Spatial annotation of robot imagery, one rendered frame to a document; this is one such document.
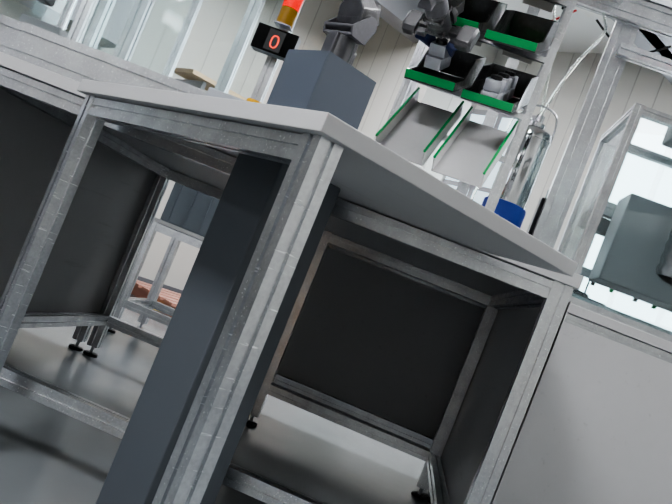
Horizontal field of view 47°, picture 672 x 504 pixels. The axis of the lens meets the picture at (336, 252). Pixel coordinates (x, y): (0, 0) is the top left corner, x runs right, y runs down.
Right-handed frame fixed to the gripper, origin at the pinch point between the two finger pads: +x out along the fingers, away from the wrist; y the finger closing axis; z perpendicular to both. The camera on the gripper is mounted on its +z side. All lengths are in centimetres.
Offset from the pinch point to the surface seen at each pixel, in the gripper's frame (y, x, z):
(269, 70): 48, 14, -16
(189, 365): -1, -19, -99
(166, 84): 50, -14, -44
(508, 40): -13.4, 2.7, 8.6
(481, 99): -13.7, 7.1, -6.8
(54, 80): 69, -24, -59
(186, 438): -25, -50, -109
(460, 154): -12.9, 16.4, -18.0
